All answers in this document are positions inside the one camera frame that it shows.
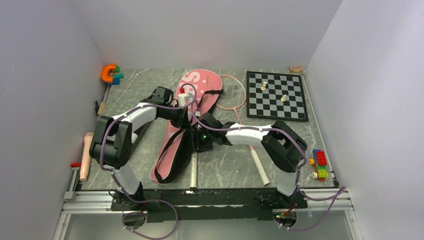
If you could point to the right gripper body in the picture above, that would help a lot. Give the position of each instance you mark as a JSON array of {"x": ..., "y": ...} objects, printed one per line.
[{"x": 204, "y": 139}]

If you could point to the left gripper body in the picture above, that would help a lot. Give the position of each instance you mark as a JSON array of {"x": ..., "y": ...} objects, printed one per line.
[{"x": 176, "y": 115}]

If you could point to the pink racket bag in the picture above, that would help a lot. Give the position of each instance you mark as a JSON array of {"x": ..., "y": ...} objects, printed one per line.
[{"x": 178, "y": 147}]

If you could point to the pink badminton racket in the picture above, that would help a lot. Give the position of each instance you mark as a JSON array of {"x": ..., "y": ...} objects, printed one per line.
[
  {"x": 234, "y": 97},
  {"x": 194, "y": 171}
]

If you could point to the black shuttlecock tube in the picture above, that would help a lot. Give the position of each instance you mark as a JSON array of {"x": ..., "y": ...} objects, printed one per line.
[{"x": 138, "y": 134}]

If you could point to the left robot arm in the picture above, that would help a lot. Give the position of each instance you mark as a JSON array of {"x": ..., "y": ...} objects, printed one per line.
[{"x": 113, "y": 142}]

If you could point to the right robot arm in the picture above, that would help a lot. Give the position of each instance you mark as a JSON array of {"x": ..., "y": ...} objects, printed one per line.
[{"x": 283, "y": 145}]

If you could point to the teal blue toy block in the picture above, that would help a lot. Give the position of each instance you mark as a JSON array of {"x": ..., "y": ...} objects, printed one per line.
[{"x": 117, "y": 76}]

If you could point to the orange C-shaped toy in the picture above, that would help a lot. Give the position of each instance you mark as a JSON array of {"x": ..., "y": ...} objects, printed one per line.
[{"x": 108, "y": 72}]

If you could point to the white chess piece pair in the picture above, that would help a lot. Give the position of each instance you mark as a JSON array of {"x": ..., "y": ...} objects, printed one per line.
[{"x": 264, "y": 86}]

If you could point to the black white chessboard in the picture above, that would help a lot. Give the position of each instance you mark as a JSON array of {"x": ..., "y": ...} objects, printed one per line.
[{"x": 267, "y": 104}]

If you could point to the white chess pawn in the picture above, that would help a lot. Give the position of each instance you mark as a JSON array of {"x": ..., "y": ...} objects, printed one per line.
[{"x": 283, "y": 98}]

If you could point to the small wooden arch block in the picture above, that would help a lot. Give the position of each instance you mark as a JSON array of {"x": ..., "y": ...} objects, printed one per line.
[{"x": 296, "y": 69}]

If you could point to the red clamp knob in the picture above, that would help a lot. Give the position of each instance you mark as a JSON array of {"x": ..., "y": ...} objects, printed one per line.
[{"x": 76, "y": 165}]

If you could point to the colourful toy brick stack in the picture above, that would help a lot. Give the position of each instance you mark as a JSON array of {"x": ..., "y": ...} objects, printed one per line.
[{"x": 319, "y": 163}]

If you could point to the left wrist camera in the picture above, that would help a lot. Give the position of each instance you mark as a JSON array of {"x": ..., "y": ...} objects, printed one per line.
[{"x": 184, "y": 97}]

